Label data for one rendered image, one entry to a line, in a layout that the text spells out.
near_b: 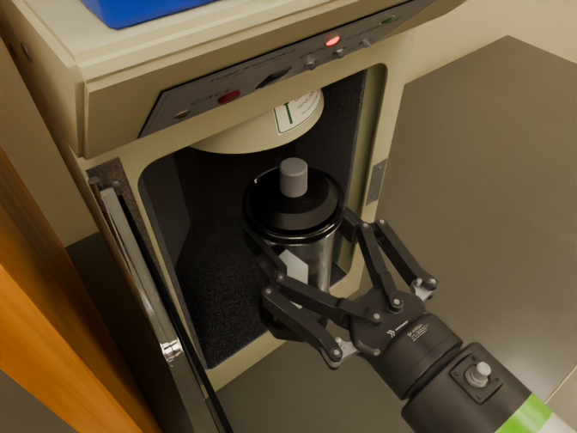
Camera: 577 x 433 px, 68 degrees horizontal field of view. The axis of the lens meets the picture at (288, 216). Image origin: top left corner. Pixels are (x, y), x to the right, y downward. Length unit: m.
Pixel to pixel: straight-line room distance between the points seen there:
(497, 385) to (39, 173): 0.72
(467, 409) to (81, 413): 0.27
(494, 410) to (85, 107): 0.33
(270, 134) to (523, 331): 0.55
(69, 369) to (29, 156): 0.56
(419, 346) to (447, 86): 0.99
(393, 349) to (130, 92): 0.30
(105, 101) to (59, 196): 0.70
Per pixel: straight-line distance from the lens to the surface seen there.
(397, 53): 0.45
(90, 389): 0.31
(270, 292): 0.42
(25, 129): 0.79
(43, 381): 0.29
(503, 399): 0.38
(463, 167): 1.03
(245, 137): 0.40
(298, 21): 0.18
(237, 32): 0.17
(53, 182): 0.85
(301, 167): 0.42
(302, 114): 0.42
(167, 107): 0.22
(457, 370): 0.37
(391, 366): 0.39
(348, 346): 0.41
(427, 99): 1.22
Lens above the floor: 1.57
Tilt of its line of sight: 48 degrees down
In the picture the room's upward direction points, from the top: straight up
